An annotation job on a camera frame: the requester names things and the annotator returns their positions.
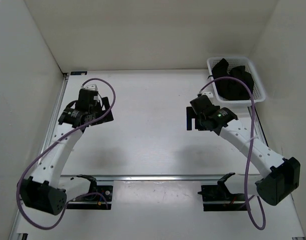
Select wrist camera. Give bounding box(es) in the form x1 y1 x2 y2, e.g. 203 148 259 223
81 84 98 92
197 91 213 99

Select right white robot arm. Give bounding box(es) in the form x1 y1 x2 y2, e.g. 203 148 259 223
186 94 300 206

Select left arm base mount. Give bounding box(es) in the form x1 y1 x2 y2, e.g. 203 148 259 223
67 174 113 211

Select aluminium left rail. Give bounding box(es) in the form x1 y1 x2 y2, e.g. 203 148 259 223
8 72 70 240

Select aluminium rail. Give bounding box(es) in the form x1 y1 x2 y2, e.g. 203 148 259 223
60 174 261 183
8 72 70 240
247 106 269 146

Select black shorts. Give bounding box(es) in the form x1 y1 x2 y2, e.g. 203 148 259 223
212 58 254 101

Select aluminium right rail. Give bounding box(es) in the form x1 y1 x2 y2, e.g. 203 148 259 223
247 106 269 146

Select aluminium front rail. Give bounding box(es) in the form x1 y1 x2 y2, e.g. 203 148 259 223
60 174 261 183

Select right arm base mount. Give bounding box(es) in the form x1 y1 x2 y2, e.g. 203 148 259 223
198 172 247 212

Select white plastic mesh basket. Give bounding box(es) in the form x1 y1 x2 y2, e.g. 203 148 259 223
207 56 266 108

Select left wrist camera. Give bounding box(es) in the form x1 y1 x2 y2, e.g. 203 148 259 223
81 84 98 92

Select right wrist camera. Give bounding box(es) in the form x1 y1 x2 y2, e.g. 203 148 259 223
197 91 213 99

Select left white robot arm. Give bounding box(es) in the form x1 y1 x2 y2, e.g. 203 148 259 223
16 85 113 216

